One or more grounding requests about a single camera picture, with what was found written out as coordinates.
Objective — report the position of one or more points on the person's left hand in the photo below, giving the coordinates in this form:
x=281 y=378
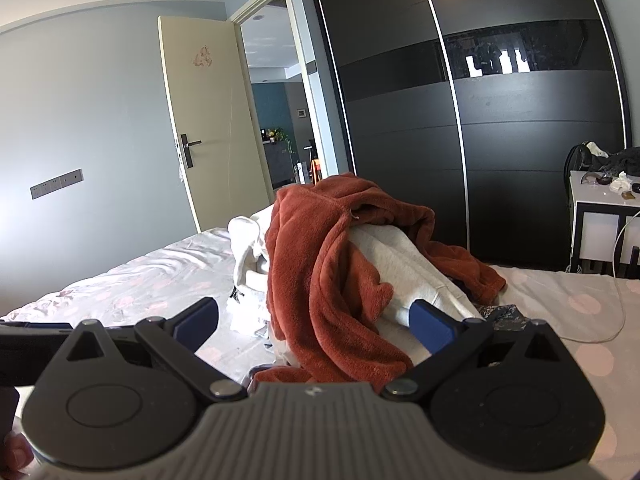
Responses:
x=17 y=457

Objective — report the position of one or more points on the dark clothing on nightstand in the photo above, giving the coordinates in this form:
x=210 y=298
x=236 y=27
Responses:
x=620 y=162

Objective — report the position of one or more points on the cream door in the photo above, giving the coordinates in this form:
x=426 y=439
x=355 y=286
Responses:
x=215 y=110

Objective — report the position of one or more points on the orange chair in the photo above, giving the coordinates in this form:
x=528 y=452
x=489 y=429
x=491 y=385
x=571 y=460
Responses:
x=315 y=170

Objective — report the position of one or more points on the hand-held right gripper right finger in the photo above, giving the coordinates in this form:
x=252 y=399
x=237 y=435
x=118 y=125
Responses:
x=429 y=325

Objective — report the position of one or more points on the grey wall switch panel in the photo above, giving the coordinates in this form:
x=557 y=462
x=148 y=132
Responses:
x=56 y=184

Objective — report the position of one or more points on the potted plant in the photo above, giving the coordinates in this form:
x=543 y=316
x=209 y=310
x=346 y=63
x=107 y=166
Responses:
x=280 y=136

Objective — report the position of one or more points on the white nightstand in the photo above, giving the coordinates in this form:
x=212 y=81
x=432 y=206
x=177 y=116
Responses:
x=595 y=232

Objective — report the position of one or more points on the bed with pink-dotted sheet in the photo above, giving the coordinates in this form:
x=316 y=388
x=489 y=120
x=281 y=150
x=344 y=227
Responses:
x=550 y=290

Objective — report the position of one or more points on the white garment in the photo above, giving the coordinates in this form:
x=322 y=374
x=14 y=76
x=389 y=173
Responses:
x=250 y=255

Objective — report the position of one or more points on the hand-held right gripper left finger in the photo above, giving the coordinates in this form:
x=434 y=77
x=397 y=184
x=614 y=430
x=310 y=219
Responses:
x=197 y=321

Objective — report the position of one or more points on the black backpack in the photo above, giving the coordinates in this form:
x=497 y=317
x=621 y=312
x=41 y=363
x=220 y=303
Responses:
x=577 y=160

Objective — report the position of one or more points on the light grey sweatshirt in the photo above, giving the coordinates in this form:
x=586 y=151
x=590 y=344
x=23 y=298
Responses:
x=395 y=265

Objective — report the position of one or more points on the black sliding wardrobe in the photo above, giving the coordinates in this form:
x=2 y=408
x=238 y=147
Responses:
x=400 y=135

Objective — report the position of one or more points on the dark patterned cloth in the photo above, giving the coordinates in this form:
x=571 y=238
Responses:
x=505 y=317

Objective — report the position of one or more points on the rust fleece garment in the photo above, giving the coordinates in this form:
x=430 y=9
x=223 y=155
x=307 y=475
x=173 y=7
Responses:
x=320 y=285

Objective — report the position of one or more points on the crumpled white tissue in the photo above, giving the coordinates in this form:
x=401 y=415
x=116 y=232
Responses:
x=620 y=182

